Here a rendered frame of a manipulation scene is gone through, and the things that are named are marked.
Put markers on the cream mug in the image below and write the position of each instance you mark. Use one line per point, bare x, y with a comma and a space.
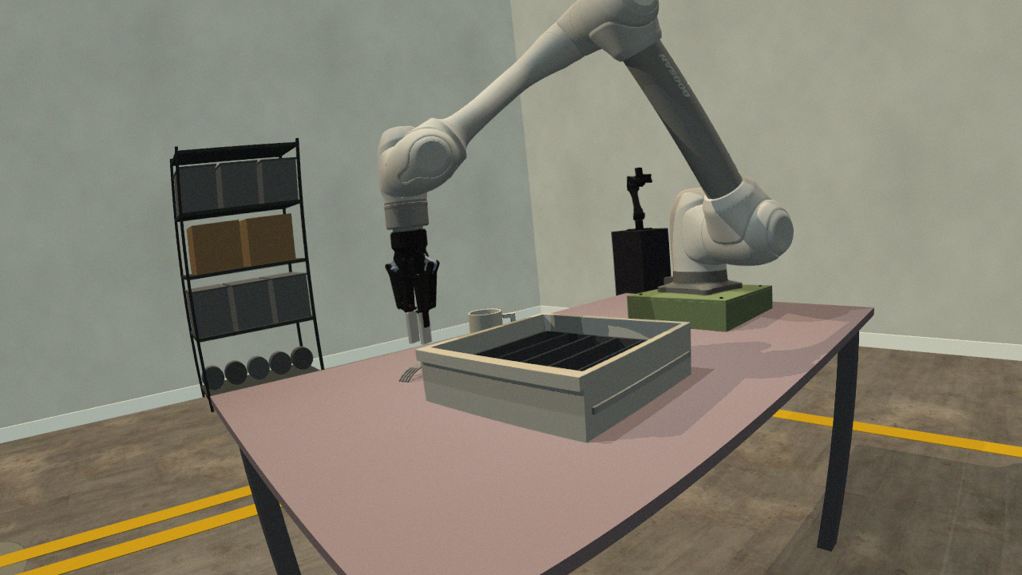
480, 320

